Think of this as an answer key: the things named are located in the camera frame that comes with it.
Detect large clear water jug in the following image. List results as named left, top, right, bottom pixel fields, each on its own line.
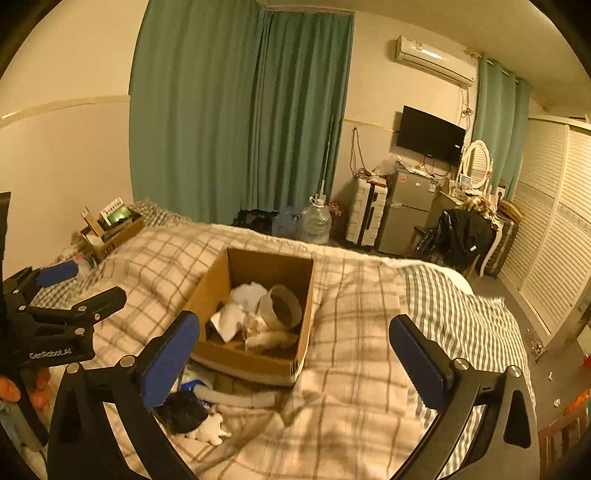
left=300, top=196, right=332, bottom=246

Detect black jacket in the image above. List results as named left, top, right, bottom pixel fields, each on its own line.
left=422, top=208, right=493, bottom=274

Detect hanging cables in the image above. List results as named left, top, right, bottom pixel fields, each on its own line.
left=351, top=126, right=366, bottom=177

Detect person's left hand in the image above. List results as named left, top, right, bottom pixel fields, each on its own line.
left=0, top=368, right=52, bottom=412

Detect black cloth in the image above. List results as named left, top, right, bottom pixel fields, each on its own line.
left=161, top=391, right=211, bottom=435

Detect blue and white packet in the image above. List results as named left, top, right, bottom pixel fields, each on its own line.
left=177, top=364, right=216, bottom=394

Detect white fluffy cloth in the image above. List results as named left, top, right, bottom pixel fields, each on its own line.
left=242, top=318, right=299, bottom=354

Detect white pole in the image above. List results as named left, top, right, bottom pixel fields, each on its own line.
left=320, top=115, right=334, bottom=200

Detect white hard suitcase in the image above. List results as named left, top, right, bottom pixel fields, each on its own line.
left=345, top=177, right=390, bottom=248

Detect silver small fridge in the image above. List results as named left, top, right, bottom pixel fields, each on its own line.
left=376, top=168, right=440, bottom=257

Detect white tape roll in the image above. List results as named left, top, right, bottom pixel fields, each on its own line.
left=257, top=284, right=304, bottom=331

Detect short green curtain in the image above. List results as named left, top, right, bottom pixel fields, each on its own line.
left=471, top=54, right=533, bottom=186

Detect wide green curtain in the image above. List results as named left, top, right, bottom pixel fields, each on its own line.
left=129, top=0, right=262, bottom=228

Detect small white plush toy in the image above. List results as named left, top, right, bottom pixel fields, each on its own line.
left=184, top=412, right=232, bottom=446

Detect grey checked pillow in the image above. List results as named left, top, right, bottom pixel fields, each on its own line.
left=133, top=198, right=194, bottom=230

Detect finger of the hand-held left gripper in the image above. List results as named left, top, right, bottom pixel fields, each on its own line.
left=2, top=260, right=80, bottom=308
left=18, top=286, right=128, bottom=335

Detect brown cardboard box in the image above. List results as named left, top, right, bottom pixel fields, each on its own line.
left=184, top=248, right=315, bottom=387

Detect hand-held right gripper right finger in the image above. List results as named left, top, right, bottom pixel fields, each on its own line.
left=389, top=315, right=541, bottom=480

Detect white oval mirror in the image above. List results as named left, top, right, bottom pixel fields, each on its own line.
left=460, top=139, right=495, bottom=193

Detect white air conditioner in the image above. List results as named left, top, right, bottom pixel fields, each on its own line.
left=394, top=34, right=477, bottom=88

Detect green striped bed sheet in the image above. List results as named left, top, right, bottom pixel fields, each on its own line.
left=396, top=264, right=537, bottom=445

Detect crumpled white paper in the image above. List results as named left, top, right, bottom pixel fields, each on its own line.
left=210, top=281, right=269, bottom=343

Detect brown woven case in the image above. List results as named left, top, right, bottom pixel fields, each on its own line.
left=484, top=216, right=520, bottom=278

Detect narrow green curtain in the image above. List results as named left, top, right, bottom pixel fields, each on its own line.
left=240, top=9, right=356, bottom=219

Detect small printed cardboard box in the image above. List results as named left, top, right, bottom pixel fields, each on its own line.
left=80, top=205, right=147, bottom=265

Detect clear plastic bag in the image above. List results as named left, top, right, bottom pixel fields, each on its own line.
left=271, top=210, right=304, bottom=239

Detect black wall television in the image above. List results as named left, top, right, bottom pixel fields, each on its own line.
left=396, top=105, right=467, bottom=168

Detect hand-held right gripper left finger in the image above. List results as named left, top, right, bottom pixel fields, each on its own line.
left=46, top=310, right=201, bottom=480

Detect black bag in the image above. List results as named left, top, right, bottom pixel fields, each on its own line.
left=235, top=208, right=279, bottom=232

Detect green booklet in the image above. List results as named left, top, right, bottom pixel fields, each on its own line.
left=99, top=203, right=136, bottom=230

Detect white louvered wardrobe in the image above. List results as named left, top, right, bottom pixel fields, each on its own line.
left=496, top=113, right=591, bottom=352

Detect wooden crate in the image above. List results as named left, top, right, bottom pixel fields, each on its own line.
left=537, top=405, right=591, bottom=468

